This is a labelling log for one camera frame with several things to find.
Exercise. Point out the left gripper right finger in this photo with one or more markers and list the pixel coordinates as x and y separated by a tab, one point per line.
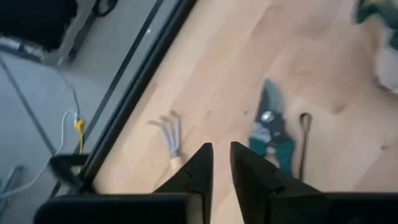
261	189

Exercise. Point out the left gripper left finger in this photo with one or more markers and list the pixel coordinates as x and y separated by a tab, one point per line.
200	180

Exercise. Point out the beige green-trimmed gardening bag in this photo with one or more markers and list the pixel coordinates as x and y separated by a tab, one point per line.
385	62

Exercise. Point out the black cart with grey legs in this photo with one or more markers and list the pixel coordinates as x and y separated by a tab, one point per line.
31	21

